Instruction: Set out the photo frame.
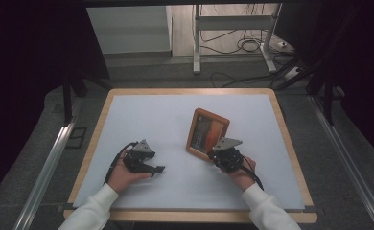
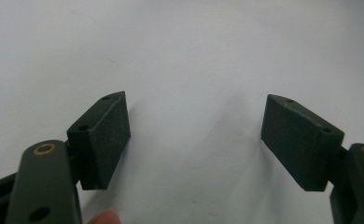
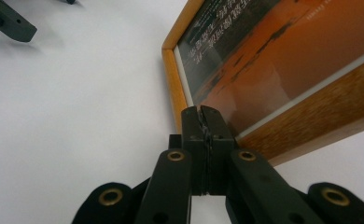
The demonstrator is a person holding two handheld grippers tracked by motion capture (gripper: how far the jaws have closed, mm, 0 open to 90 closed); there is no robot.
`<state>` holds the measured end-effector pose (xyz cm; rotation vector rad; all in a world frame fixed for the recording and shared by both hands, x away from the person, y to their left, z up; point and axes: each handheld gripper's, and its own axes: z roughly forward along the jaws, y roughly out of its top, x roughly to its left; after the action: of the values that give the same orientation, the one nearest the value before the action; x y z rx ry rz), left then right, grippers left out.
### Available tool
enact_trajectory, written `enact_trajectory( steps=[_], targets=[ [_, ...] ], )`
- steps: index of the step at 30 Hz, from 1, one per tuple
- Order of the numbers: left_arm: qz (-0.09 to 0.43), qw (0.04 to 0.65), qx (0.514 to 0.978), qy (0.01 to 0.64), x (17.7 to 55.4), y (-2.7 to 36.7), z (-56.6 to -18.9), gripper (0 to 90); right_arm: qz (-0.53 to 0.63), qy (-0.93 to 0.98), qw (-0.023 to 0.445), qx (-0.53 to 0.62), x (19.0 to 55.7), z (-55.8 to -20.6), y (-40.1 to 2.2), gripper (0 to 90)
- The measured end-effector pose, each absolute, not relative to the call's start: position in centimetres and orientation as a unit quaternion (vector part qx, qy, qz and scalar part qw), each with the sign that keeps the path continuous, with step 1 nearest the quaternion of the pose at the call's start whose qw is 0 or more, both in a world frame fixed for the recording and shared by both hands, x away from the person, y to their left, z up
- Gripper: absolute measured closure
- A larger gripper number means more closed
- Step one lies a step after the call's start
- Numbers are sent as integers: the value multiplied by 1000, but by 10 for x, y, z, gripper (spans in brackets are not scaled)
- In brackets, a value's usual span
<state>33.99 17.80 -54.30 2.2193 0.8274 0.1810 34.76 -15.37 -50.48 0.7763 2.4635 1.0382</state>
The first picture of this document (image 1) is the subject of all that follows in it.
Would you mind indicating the black floor plate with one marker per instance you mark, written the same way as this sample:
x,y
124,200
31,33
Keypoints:
x,y
76,137

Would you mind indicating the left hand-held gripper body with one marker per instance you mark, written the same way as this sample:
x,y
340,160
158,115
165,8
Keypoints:
x,y
137,158

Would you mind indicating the person's left hand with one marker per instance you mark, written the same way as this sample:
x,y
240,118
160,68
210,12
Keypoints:
x,y
124,177

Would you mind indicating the black metal stand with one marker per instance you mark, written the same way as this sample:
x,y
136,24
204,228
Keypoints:
x,y
67,99
328,99

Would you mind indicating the white power strip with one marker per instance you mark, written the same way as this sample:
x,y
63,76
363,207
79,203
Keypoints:
x,y
293,73

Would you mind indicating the wooden photo frame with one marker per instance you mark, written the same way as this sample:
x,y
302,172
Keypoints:
x,y
204,132

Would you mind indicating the white metal desk frame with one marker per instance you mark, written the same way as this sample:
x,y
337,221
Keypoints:
x,y
233,23

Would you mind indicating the white table mat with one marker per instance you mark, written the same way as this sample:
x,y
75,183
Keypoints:
x,y
162,108

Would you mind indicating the white cabinet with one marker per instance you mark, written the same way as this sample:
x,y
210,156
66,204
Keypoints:
x,y
129,30

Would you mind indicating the person's right hand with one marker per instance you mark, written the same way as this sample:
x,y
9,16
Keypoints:
x,y
244,175

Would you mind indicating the aluminium rail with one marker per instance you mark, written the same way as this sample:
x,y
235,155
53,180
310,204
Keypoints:
x,y
351,169
44,174

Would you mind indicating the dark curtain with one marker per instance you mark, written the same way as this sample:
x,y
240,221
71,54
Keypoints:
x,y
25,64
361,64

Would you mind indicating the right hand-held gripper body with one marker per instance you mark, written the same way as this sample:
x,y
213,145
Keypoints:
x,y
228,156

